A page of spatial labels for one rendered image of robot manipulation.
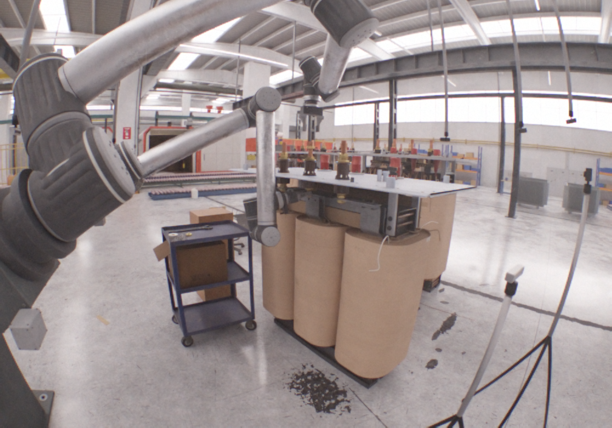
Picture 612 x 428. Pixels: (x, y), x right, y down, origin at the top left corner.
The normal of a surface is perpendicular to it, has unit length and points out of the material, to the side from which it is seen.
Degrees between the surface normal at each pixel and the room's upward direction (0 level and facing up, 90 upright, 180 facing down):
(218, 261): 90
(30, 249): 115
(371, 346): 90
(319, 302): 90
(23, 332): 90
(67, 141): 61
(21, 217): 82
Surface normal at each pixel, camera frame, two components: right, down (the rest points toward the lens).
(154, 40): 0.59, 0.63
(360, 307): -0.77, 0.07
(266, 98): 0.43, -0.02
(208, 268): 0.62, 0.14
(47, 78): 0.62, -0.35
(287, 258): 0.06, 0.15
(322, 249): -0.42, 0.13
